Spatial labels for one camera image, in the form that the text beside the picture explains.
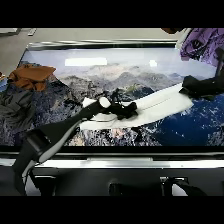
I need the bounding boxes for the brown garment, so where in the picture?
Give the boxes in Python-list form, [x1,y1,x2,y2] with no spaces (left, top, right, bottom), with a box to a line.
[7,63,57,93]

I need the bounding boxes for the purple garment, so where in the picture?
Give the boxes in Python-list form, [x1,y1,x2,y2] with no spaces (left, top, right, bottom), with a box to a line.
[179,27,224,68]

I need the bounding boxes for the silver frame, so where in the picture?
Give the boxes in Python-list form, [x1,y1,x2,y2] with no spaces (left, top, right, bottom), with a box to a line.
[0,155,224,197]

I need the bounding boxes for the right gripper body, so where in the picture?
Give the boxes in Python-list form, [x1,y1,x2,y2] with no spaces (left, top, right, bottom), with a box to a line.
[179,75,212,101]

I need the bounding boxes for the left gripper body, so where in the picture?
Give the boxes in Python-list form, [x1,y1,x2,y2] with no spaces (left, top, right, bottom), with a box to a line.
[107,101,140,121]

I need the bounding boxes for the white T-shirt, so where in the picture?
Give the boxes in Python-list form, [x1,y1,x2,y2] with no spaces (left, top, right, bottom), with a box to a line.
[79,82,195,131]

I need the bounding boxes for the dark grey garment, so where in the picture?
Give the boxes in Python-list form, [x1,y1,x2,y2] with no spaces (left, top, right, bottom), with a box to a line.
[0,87,42,137]

